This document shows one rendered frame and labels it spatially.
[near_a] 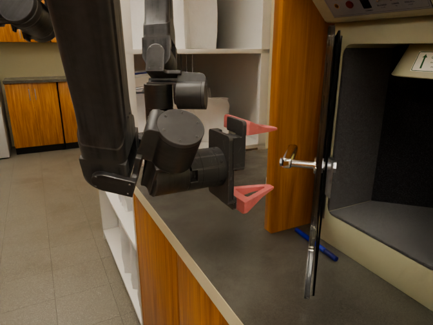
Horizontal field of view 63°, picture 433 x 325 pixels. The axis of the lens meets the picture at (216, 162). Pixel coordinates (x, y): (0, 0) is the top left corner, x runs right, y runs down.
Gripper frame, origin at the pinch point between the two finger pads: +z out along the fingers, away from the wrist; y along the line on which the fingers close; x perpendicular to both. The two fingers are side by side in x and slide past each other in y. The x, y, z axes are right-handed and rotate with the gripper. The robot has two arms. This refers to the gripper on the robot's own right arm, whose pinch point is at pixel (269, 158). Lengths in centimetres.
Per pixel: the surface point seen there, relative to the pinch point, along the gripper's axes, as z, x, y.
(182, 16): 28, 106, 31
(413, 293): 23.2, -13.0, -24.2
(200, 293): -3.4, 19.1, -37.2
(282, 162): -0.5, -4.1, 0.5
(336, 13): 18.8, 7.6, 23.1
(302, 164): 1.6, -6.1, 0.5
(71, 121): 11, 482, -76
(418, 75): 24.1, -6.5, 12.8
